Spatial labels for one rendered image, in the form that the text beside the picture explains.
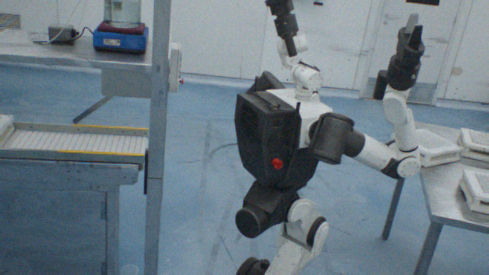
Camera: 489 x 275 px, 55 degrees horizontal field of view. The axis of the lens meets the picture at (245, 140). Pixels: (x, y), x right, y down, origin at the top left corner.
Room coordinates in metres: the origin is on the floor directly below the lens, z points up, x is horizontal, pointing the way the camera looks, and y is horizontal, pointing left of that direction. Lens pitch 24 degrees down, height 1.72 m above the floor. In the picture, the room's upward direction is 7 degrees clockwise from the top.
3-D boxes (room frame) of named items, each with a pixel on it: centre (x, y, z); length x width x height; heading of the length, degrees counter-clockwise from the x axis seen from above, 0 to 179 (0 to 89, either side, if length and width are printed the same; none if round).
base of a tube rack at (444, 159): (2.18, -0.89, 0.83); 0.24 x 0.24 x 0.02; 33
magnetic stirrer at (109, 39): (1.89, 0.55, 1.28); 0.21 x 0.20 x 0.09; 10
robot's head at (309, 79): (1.59, -0.18, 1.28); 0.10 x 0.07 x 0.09; 32
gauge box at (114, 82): (1.98, 0.54, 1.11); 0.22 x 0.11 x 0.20; 100
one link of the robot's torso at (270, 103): (1.56, -0.13, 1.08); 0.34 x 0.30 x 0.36; 32
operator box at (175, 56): (2.73, 0.48, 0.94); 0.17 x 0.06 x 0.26; 10
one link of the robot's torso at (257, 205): (1.52, -0.12, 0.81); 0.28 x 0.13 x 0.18; 145
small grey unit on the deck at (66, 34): (1.86, 0.78, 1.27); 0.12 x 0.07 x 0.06; 100
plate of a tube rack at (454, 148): (2.18, -0.89, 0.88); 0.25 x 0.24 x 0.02; 123
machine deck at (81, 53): (1.81, 0.72, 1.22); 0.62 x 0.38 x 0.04; 100
